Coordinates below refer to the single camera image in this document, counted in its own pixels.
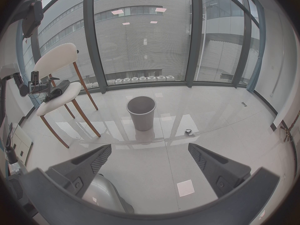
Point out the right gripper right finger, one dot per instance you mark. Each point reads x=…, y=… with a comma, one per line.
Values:
x=220, y=172

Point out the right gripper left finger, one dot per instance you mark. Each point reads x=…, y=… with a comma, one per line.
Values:
x=79, y=170

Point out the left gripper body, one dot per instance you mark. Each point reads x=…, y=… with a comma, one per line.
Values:
x=39, y=87

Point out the black plastic bag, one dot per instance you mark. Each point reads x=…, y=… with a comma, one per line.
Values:
x=59, y=89

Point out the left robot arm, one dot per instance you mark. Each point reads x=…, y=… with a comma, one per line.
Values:
x=22, y=88

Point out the grey trash bin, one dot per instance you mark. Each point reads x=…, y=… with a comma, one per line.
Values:
x=140, y=121

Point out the white wooden chair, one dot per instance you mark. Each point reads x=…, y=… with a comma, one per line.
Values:
x=58, y=55

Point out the crumpled white paper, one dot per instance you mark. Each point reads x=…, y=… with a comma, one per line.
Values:
x=188, y=132

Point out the white low cabinet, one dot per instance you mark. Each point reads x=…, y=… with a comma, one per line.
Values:
x=22, y=144

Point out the window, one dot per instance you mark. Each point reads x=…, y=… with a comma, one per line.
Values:
x=89, y=43

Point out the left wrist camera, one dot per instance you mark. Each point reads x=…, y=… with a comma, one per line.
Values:
x=35, y=75

